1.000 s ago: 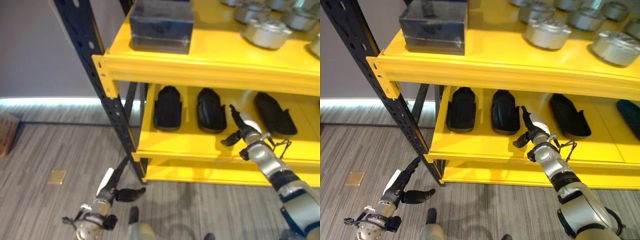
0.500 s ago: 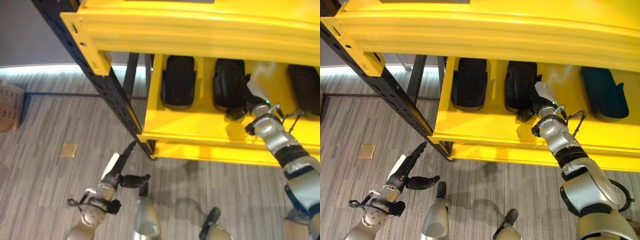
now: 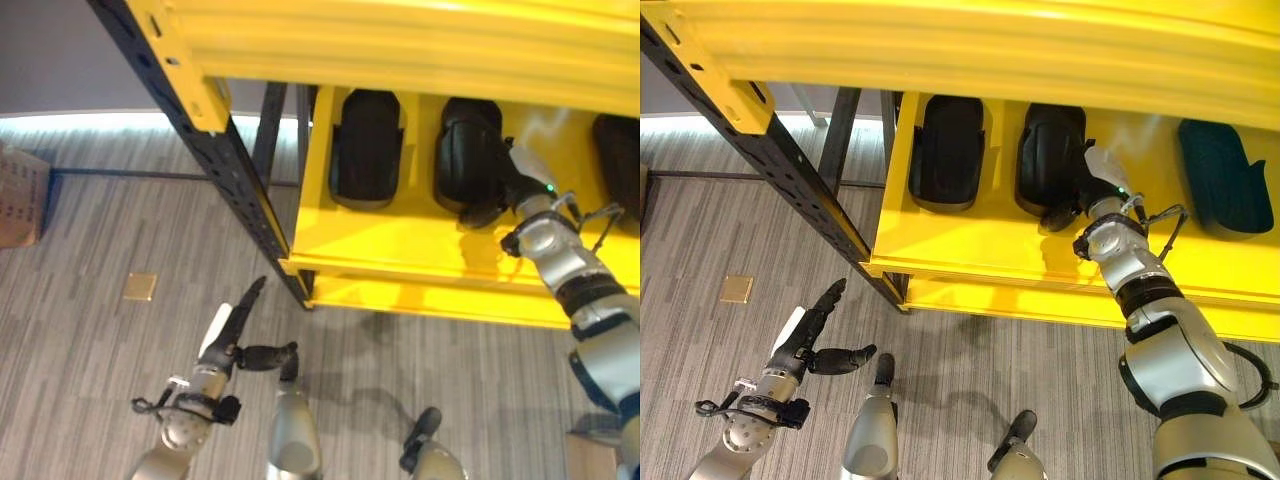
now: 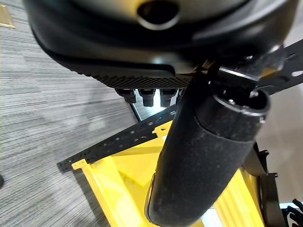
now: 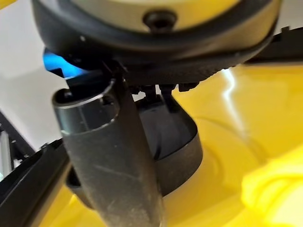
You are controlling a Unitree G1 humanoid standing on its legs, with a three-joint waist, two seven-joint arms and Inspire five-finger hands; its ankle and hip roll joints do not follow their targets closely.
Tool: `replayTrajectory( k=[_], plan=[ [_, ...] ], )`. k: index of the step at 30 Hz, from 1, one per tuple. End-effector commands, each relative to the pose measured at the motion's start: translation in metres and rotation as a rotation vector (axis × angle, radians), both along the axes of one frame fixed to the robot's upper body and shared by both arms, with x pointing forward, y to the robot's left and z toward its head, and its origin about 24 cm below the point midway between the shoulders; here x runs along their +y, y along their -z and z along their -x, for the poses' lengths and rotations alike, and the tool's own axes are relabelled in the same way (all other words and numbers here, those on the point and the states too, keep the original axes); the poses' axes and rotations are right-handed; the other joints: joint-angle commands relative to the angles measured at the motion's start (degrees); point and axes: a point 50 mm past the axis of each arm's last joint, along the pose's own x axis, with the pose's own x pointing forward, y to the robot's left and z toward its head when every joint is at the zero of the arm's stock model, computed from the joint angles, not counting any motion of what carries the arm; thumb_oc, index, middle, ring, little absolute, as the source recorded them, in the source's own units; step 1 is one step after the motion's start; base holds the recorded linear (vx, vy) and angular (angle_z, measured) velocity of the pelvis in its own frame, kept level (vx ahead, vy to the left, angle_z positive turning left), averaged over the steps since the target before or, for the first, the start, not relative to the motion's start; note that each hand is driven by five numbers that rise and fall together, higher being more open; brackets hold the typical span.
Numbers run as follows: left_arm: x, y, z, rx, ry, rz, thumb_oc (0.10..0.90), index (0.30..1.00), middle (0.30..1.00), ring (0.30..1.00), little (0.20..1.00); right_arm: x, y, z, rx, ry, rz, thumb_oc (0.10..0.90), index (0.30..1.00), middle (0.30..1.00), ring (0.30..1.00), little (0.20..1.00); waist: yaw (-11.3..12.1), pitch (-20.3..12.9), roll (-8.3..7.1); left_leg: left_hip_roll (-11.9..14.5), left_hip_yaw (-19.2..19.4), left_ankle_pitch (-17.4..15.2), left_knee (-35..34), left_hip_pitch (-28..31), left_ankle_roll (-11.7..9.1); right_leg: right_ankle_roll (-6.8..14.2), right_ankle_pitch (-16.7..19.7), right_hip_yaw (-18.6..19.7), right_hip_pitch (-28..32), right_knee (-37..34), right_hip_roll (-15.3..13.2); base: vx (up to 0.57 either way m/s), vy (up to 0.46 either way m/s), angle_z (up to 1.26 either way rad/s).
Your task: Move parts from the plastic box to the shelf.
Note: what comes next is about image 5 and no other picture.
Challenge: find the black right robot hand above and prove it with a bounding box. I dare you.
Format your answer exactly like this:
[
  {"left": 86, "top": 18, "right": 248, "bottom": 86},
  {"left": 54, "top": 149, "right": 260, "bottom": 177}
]
[{"left": 30, "top": 0, "right": 284, "bottom": 227}]

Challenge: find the black metal frame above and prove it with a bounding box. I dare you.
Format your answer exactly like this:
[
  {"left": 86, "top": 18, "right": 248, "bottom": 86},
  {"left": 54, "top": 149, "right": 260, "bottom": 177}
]
[{"left": 0, "top": 111, "right": 36, "bottom": 180}]

